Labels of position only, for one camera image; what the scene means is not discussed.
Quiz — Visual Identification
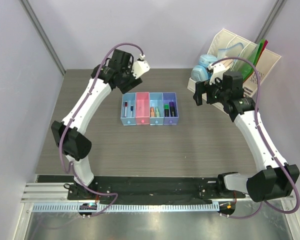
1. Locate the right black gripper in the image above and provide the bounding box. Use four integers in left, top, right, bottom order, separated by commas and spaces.
193, 77, 229, 106

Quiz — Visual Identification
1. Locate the red cap white marker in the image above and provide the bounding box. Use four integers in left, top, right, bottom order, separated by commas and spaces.
123, 101, 128, 118

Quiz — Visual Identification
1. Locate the blue cap white marker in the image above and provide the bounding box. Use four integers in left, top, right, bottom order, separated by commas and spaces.
130, 105, 134, 118

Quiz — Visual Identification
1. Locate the orange highlighter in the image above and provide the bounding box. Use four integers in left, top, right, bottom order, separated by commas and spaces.
150, 107, 156, 118

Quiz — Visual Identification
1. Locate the purple cap black marker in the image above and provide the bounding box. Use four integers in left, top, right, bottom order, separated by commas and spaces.
169, 101, 177, 117

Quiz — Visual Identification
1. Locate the green cap black marker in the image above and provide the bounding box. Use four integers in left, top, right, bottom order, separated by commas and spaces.
164, 104, 170, 118

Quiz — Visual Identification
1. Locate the light green eraser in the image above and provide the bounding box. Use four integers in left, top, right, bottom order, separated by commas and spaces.
155, 107, 161, 118

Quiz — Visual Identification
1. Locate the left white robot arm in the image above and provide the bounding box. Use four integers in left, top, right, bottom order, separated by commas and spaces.
51, 48, 150, 200

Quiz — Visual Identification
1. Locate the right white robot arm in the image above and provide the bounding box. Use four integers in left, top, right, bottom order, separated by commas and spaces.
193, 71, 300, 202

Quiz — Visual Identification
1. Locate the leftmost light blue bin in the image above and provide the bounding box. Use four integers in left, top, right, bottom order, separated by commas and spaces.
120, 92, 137, 126

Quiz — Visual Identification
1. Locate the light blue bin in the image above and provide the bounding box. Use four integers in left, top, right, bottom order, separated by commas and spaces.
120, 92, 137, 126
149, 92, 164, 126

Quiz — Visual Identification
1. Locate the pink bin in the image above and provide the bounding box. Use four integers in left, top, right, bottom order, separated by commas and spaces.
135, 92, 150, 125

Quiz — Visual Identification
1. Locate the lower blue tape dispenser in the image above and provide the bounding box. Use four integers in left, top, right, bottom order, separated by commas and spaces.
191, 65, 211, 82

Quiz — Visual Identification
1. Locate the blue tape dispenser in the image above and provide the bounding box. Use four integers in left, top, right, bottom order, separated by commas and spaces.
198, 54, 218, 69
191, 65, 211, 82

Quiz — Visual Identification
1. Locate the upper blue tape dispenser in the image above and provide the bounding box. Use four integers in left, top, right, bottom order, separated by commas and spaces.
198, 54, 218, 69

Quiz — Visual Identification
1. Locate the purple bin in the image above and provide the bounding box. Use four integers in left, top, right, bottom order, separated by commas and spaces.
162, 92, 179, 125

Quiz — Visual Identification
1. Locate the tan topped book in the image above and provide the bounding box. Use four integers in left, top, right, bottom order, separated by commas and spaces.
215, 58, 237, 70

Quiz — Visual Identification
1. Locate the clear zip bag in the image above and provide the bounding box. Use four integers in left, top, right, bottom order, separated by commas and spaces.
216, 42, 244, 60

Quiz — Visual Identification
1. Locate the green plastic folder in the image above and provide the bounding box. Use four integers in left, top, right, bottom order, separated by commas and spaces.
238, 38, 268, 82

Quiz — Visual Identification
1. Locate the white desk file organizer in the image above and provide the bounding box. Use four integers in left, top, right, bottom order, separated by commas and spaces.
187, 29, 281, 97

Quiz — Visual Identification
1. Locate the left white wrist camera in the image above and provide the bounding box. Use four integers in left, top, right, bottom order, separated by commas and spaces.
131, 53, 151, 79

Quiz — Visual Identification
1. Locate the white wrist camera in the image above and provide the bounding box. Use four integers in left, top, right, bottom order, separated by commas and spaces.
131, 53, 151, 79
207, 63, 227, 85

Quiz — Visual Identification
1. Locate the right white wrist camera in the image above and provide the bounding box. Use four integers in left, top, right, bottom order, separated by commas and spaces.
207, 63, 227, 85

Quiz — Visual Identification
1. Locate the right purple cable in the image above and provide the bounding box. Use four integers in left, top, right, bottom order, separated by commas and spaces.
208, 56, 300, 220

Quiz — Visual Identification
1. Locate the purple cable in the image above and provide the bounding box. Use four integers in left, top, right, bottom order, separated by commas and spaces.
59, 42, 147, 217
208, 56, 300, 220

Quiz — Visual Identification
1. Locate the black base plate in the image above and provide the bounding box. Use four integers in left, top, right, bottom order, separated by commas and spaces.
67, 175, 246, 201

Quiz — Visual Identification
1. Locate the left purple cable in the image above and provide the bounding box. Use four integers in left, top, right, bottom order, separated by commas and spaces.
59, 42, 147, 217

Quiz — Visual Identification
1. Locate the aluminium rail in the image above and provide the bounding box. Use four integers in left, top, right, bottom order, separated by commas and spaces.
21, 179, 295, 213

